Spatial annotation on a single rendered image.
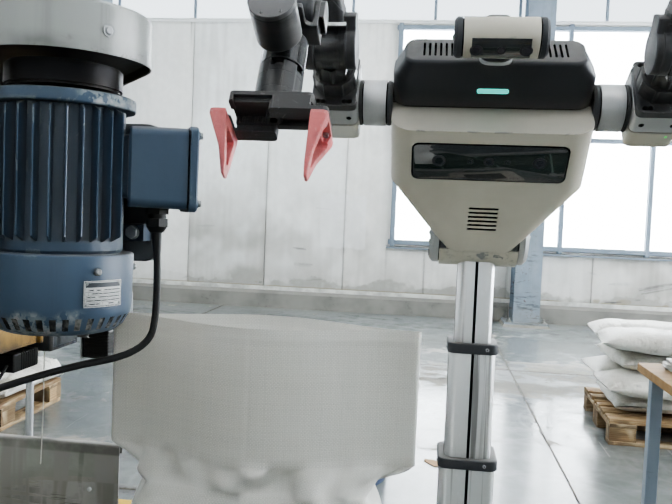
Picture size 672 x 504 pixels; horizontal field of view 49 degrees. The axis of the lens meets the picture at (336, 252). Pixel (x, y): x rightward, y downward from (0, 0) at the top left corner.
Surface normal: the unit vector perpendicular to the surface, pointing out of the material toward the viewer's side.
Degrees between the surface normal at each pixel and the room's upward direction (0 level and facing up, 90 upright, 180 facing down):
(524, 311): 90
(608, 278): 90
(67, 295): 92
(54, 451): 90
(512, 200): 130
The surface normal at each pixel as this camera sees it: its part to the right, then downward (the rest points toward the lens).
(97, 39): 0.68, 0.08
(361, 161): -0.13, 0.04
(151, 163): 0.29, 0.06
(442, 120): -0.05, -0.73
